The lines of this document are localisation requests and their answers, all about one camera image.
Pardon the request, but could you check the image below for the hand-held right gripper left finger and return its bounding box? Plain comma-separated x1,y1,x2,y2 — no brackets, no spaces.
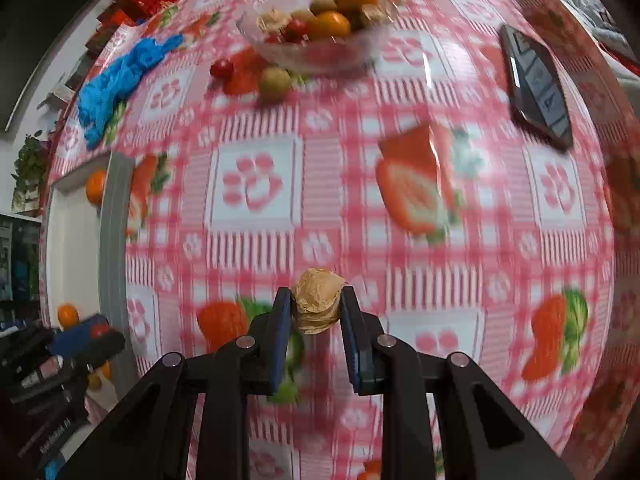
55,287,293,480

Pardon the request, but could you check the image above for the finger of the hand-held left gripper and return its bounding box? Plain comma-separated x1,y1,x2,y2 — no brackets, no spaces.
49,313,110,357
70,331,127,372

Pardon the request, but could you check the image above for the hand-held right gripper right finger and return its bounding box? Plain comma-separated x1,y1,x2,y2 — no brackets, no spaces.
340,286,576,480

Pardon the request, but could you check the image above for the tan walnut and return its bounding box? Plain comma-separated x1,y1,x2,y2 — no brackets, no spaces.
256,8,292,36
360,3,392,30
291,267,347,336

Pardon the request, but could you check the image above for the white tray with grey rim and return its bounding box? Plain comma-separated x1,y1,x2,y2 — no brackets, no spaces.
40,152,138,411

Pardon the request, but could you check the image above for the clear glass bowl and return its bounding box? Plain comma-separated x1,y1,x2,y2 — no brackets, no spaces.
236,0,398,73

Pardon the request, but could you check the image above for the dark shelf unit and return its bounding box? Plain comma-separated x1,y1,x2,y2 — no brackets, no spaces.
0,214,43,306

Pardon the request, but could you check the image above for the pink checkered strawberry tablecloth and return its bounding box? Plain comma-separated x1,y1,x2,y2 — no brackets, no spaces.
40,0,640,480

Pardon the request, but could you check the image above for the green potted plant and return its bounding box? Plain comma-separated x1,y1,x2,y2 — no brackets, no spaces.
11,132,51,211

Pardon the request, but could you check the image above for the blue crumpled cloth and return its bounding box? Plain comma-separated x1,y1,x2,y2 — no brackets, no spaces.
77,34,185,150

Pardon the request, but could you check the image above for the small green fruit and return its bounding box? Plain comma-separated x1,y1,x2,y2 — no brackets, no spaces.
259,66,293,101

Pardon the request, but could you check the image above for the black smartphone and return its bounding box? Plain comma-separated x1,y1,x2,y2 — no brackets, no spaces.
500,25,575,151

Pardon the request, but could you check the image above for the grey fabric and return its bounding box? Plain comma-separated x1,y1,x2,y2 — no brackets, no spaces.
520,0,640,81

